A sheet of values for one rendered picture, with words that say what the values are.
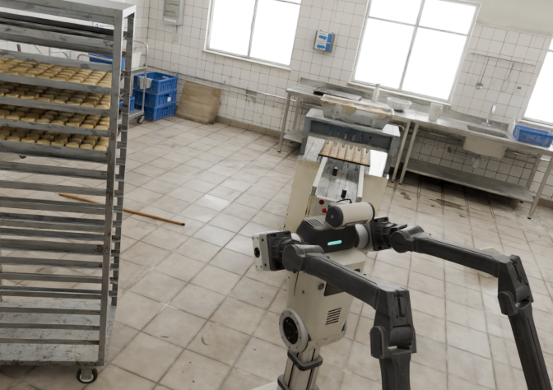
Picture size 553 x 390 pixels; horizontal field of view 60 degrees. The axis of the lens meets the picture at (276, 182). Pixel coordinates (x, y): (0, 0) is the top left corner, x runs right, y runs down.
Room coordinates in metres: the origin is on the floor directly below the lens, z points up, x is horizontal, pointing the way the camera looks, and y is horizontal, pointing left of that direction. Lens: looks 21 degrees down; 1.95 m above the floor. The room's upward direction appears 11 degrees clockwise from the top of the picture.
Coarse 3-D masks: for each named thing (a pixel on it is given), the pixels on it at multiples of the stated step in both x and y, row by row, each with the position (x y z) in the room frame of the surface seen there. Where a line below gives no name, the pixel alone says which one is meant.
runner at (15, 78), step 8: (0, 72) 1.77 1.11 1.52; (0, 80) 1.77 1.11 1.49; (8, 80) 1.78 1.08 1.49; (16, 80) 1.79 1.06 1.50; (24, 80) 1.79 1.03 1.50; (32, 80) 1.80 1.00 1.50; (40, 80) 1.81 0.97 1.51; (48, 80) 1.81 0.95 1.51; (56, 80) 1.82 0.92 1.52; (64, 88) 1.83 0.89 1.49; (72, 88) 1.83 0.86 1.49; (80, 88) 1.84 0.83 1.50; (88, 88) 1.85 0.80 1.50; (96, 88) 1.85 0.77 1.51; (104, 88) 1.86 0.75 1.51
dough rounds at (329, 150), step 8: (328, 144) 3.83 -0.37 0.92; (320, 152) 3.61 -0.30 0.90; (328, 152) 3.61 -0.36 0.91; (336, 152) 3.65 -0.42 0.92; (344, 152) 3.70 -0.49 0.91; (352, 152) 3.75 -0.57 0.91; (360, 152) 3.83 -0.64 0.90; (368, 152) 3.87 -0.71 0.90; (352, 160) 3.55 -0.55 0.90; (360, 160) 3.59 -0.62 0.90; (368, 160) 3.63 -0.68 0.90
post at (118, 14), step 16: (112, 64) 1.84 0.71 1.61; (112, 80) 1.84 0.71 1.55; (112, 96) 1.84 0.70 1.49; (112, 112) 1.84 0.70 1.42; (112, 128) 1.84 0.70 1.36; (112, 144) 1.84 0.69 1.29; (112, 160) 1.84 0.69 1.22; (112, 176) 1.84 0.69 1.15; (112, 192) 1.84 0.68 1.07; (112, 208) 1.85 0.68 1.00; (112, 224) 1.87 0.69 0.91
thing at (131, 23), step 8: (128, 24) 2.28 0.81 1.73; (128, 40) 2.28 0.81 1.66; (128, 48) 2.28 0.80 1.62; (128, 64) 2.28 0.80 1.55; (128, 80) 2.28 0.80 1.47; (128, 88) 2.28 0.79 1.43; (128, 104) 2.28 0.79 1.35; (128, 112) 2.29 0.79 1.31; (120, 152) 2.28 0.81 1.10; (120, 168) 2.28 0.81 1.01; (120, 184) 2.28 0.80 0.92; (120, 200) 2.28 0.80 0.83; (120, 216) 2.28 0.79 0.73; (120, 232) 2.28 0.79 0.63; (120, 240) 2.29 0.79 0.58; (112, 288) 2.28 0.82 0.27; (112, 304) 2.28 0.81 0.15
